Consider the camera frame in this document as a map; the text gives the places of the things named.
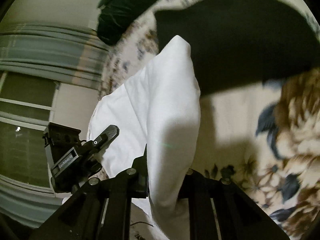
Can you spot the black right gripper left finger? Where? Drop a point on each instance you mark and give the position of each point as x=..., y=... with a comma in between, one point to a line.
x=100, y=209

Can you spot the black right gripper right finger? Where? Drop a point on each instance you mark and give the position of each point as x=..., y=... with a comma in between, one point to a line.
x=219, y=209

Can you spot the white cloth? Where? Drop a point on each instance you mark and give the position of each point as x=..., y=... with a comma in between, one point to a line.
x=158, y=114

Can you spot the floral bed blanket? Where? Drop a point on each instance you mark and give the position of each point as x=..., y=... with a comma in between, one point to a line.
x=263, y=136

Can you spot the grey-green striped curtain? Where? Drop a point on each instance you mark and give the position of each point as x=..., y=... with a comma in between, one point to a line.
x=62, y=53

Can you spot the dark green pillow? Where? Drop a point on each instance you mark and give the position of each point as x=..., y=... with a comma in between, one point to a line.
x=116, y=16

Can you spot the black folded garment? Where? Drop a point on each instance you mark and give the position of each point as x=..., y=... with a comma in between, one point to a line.
x=237, y=42

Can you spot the window with white frame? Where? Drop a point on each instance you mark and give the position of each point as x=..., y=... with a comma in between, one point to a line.
x=27, y=106

